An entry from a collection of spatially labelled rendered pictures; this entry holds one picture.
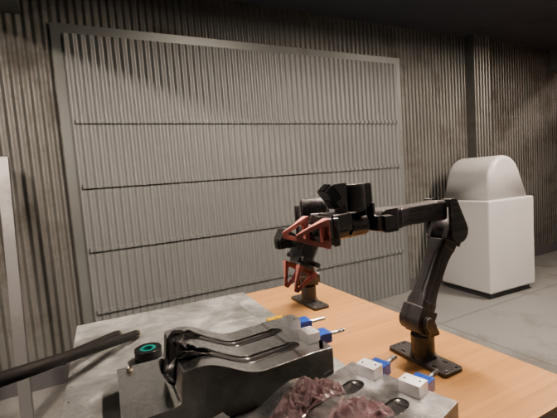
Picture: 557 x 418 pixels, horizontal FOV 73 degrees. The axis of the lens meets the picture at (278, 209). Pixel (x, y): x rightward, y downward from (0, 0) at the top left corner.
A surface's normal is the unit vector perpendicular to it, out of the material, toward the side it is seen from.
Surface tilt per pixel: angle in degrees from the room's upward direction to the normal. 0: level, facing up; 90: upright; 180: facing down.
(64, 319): 90
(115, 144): 90
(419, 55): 90
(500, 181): 90
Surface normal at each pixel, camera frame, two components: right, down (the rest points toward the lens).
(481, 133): 0.45, 0.04
